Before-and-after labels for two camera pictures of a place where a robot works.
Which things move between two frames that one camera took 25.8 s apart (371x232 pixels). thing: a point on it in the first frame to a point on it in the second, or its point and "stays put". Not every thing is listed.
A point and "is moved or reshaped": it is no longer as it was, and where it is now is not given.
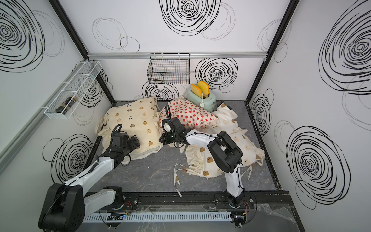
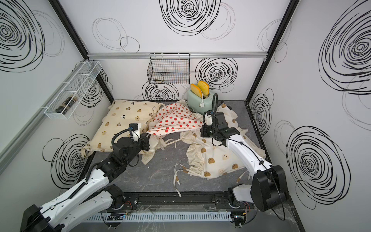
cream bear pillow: (137, 118) is moved or reshaped
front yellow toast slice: (196, 90) stays put
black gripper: (167, 126) to (207, 118)
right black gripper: (164, 136) to (204, 129)
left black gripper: (134, 143) to (144, 140)
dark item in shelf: (67, 104) stays put
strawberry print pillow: (192, 116) is moved or reshaped
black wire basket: (169, 68) stays put
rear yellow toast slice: (204, 87) stays put
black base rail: (199, 201) stays put
